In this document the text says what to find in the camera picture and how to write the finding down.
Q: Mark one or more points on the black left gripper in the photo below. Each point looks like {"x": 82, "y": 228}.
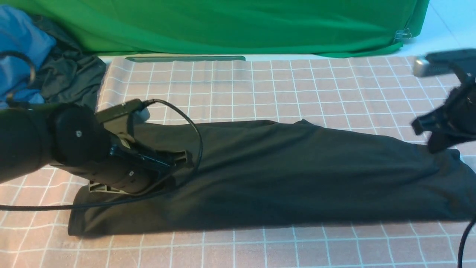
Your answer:
{"x": 115, "y": 165}

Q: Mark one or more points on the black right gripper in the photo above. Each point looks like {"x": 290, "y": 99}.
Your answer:
{"x": 452, "y": 123}

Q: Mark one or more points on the dark gray long-sleeve shirt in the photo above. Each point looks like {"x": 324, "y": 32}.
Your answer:
{"x": 269, "y": 174}

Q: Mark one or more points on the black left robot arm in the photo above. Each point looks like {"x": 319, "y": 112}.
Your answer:
{"x": 29, "y": 137}

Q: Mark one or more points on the pink grid-patterned table mat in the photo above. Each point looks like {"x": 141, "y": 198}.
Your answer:
{"x": 377, "y": 95}

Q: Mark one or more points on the metal binder clip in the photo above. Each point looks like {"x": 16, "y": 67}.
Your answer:
{"x": 402, "y": 34}

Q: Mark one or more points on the dark crumpled garment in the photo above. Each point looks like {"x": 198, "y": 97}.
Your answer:
{"x": 68, "y": 74}

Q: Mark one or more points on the green backdrop cloth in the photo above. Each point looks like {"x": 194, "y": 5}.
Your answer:
{"x": 328, "y": 28}

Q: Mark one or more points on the blue crumpled garment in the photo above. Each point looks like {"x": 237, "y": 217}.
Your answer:
{"x": 24, "y": 47}

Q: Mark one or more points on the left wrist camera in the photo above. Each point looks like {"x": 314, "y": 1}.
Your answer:
{"x": 121, "y": 119}

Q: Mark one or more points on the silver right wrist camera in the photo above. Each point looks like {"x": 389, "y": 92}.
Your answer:
{"x": 460, "y": 62}

